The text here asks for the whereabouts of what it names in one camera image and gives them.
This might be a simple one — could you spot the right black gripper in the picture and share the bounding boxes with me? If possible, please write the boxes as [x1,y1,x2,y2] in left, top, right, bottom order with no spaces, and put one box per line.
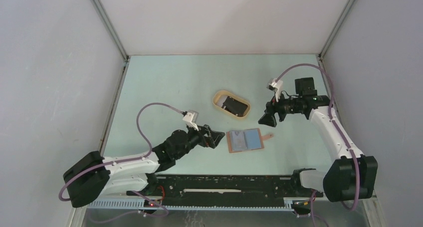
[258,89,301,127]

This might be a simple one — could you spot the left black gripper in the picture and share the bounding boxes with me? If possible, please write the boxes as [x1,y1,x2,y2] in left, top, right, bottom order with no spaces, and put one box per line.
[175,121,224,159]

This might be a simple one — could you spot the brown leather card holder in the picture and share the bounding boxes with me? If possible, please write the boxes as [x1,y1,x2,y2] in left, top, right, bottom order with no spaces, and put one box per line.
[226,128,274,154]

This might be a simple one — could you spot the black card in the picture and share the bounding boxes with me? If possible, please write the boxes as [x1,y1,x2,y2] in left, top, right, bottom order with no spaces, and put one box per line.
[222,96,248,117]

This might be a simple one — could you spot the beige oval card tray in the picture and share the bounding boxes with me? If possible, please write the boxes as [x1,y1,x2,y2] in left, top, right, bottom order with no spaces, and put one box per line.
[212,90,251,120]

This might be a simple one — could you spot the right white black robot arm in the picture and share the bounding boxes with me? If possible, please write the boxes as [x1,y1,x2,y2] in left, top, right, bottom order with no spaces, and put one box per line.
[258,77,378,202]

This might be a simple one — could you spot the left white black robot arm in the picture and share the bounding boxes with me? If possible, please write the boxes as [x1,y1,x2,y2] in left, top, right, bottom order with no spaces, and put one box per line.
[63,125,225,208]

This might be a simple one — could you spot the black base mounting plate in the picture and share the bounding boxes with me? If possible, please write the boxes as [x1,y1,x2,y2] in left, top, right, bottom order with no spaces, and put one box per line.
[140,174,313,208]

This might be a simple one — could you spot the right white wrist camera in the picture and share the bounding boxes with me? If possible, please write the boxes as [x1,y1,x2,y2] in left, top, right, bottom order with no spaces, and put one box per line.
[267,79,283,102]

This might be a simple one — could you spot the aluminium frame rail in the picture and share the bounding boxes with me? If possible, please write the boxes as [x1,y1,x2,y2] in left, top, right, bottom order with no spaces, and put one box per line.
[77,176,378,213]

